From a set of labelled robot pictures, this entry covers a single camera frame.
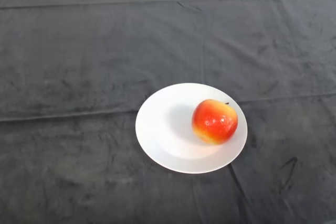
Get red yellow apple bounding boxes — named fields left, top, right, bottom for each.
left=192, top=99, right=238, bottom=145

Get white round plate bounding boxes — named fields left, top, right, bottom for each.
left=135, top=82, right=248, bottom=175

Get black cloth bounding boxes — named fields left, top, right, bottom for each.
left=0, top=0, right=336, bottom=224

